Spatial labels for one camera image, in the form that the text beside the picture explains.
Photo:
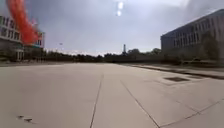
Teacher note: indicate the distant tower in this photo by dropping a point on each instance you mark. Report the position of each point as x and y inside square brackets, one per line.
[124, 48]

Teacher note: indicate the row of dark trees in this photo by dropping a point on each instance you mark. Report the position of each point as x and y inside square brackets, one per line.
[86, 58]

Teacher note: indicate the street lamp pole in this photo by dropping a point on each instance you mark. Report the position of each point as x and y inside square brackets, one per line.
[61, 46]

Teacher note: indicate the pale concrete slab plaza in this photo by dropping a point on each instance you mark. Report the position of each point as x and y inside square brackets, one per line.
[63, 93]

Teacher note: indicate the dark ground grate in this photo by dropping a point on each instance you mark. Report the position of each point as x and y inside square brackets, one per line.
[176, 79]

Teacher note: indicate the raised dark kerb strip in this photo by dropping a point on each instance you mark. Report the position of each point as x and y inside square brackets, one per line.
[186, 71]

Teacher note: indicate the large grey building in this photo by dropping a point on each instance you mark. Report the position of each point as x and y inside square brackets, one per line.
[190, 35]

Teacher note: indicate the white building with dark windows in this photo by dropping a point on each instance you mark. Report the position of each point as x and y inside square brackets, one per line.
[9, 33]

